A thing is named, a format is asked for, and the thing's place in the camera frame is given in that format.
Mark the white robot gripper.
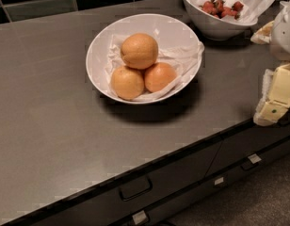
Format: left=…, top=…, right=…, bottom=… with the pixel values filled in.
left=250, top=0, right=290, bottom=126

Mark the orange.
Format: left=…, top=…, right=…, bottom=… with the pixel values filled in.
left=121, top=33, right=158, bottom=70
left=110, top=65, right=145, bottom=100
left=144, top=62, right=177, bottom=92

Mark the white bowl with strawberries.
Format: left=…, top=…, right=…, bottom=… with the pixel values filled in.
left=183, top=0, right=258, bottom=40

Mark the white bowl with oranges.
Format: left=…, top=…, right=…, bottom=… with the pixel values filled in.
left=86, top=14, right=197, bottom=99

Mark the red strawberries pile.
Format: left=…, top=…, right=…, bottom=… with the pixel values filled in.
left=200, top=0, right=244, bottom=20

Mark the right dark drawer front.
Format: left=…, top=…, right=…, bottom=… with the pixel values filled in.
left=206, top=121, right=290, bottom=176

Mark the dark drawer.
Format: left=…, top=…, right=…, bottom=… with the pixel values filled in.
left=116, top=137, right=290, bottom=226
left=33, top=142, right=220, bottom=226
left=206, top=121, right=290, bottom=176

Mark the white label lower right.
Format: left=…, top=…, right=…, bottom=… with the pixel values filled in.
left=248, top=153, right=262, bottom=165

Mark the white label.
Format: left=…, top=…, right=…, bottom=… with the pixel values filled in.
left=248, top=153, right=262, bottom=165
left=214, top=177, right=224, bottom=186
left=132, top=210, right=148, bottom=225

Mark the white label lower middle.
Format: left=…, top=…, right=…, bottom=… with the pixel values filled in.
left=214, top=177, right=224, bottom=186

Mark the left dark drawer front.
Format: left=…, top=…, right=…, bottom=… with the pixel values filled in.
left=33, top=142, right=220, bottom=226

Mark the lower dark drawer front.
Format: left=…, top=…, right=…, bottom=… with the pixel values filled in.
left=116, top=137, right=290, bottom=226

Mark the white label lower left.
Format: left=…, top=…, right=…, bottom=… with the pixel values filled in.
left=132, top=210, right=148, bottom=225

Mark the black left drawer handle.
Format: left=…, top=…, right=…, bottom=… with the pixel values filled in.
left=119, top=176, right=153, bottom=202

